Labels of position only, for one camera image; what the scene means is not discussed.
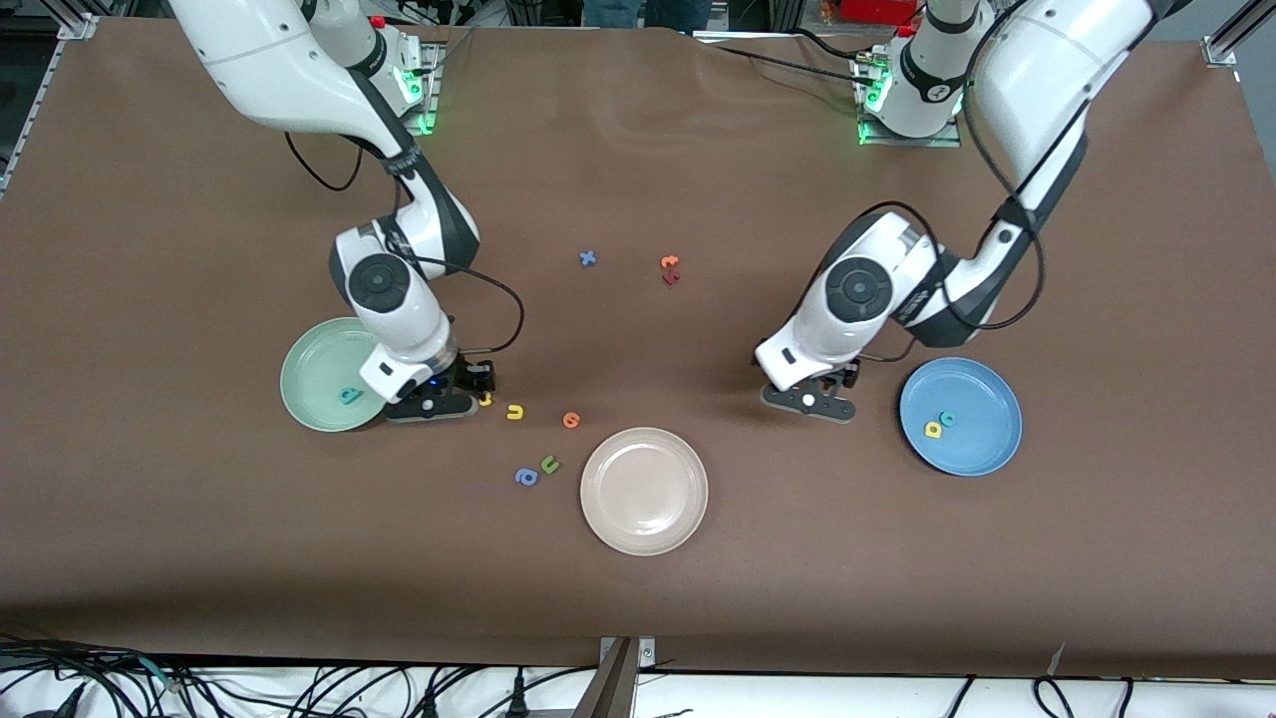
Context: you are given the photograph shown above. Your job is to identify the light green plate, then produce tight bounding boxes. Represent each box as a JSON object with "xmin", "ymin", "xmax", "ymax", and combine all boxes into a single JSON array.
[{"xmin": 279, "ymin": 316, "xmax": 403, "ymax": 434}]

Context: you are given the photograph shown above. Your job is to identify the blue plate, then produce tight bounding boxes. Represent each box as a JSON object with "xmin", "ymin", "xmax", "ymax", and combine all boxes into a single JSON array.
[{"xmin": 898, "ymin": 356, "xmax": 1024, "ymax": 478}]

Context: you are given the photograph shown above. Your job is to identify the beige plate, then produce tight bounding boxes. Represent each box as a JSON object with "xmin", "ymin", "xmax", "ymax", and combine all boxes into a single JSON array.
[{"xmin": 579, "ymin": 426, "xmax": 710, "ymax": 556}]

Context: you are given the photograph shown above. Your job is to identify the brown table mat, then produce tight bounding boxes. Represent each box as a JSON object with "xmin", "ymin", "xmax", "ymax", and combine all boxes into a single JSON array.
[{"xmin": 0, "ymin": 18, "xmax": 1276, "ymax": 681}]

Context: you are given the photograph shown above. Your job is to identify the red box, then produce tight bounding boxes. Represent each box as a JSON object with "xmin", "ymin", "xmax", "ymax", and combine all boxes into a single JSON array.
[{"xmin": 842, "ymin": 0, "xmax": 923, "ymax": 26}]

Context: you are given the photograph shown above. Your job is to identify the blue jeans of person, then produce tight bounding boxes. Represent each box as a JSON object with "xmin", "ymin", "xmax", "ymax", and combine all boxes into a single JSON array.
[{"xmin": 583, "ymin": 0, "xmax": 714, "ymax": 31}]

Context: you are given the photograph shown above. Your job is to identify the black cable with metal plug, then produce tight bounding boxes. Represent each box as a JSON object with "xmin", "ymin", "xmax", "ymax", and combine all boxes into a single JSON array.
[{"xmin": 404, "ymin": 254, "xmax": 526, "ymax": 357}]

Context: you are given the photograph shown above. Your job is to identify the thin black left gripper cable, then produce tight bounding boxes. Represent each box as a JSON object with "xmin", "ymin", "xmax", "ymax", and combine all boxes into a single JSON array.
[{"xmin": 809, "ymin": 202, "xmax": 948, "ymax": 295}]

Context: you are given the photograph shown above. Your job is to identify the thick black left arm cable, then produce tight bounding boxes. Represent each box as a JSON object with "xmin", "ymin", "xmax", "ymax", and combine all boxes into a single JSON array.
[{"xmin": 947, "ymin": 0, "xmax": 1048, "ymax": 332}]

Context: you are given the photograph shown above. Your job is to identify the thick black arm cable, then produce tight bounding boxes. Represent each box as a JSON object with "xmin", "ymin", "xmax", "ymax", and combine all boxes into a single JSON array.
[
  {"xmin": 947, "ymin": 0, "xmax": 1048, "ymax": 332},
  {"xmin": 284, "ymin": 130, "xmax": 365, "ymax": 192}
]

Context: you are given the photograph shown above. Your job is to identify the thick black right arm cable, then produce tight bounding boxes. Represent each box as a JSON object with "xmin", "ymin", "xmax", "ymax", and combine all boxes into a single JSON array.
[{"xmin": 284, "ymin": 130, "xmax": 365, "ymax": 192}]

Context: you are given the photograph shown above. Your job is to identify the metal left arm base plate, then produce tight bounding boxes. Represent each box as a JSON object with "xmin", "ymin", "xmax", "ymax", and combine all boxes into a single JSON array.
[{"xmin": 855, "ymin": 45, "xmax": 963, "ymax": 149}]

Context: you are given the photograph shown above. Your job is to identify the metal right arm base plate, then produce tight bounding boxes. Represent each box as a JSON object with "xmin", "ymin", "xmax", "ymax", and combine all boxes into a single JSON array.
[{"xmin": 399, "ymin": 40, "xmax": 445, "ymax": 136}]

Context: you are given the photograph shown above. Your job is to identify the metal corner bracket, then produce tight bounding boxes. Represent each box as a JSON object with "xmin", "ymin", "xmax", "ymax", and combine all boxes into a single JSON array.
[{"xmin": 598, "ymin": 636, "xmax": 657, "ymax": 669}]

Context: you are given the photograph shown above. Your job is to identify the long black table cable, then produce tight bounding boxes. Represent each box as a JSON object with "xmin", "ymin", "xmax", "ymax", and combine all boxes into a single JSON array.
[{"xmin": 710, "ymin": 42, "xmax": 868, "ymax": 83}]

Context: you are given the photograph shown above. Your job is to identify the dark aluminium frame strut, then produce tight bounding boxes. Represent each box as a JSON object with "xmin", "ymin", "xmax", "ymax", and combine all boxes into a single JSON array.
[{"xmin": 573, "ymin": 638, "xmax": 639, "ymax": 718}]

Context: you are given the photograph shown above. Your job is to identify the short black table cable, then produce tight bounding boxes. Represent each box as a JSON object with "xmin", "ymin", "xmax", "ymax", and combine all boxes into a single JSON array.
[{"xmin": 788, "ymin": 27, "xmax": 873, "ymax": 61}]

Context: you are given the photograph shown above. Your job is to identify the teal tipped floor cable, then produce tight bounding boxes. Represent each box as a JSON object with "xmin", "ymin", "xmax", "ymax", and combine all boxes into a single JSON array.
[{"xmin": 100, "ymin": 653, "xmax": 185, "ymax": 694}]

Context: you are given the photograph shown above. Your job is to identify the aluminium frame corner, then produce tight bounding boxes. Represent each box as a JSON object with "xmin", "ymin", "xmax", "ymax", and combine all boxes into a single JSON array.
[{"xmin": 1201, "ymin": 0, "xmax": 1276, "ymax": 69}]

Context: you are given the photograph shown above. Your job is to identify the aluminium frame rail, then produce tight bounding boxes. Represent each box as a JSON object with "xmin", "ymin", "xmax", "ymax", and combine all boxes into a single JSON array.
[{"xmin": 0, "ymin": 10, "xmax": 101, "ymax": 195}]

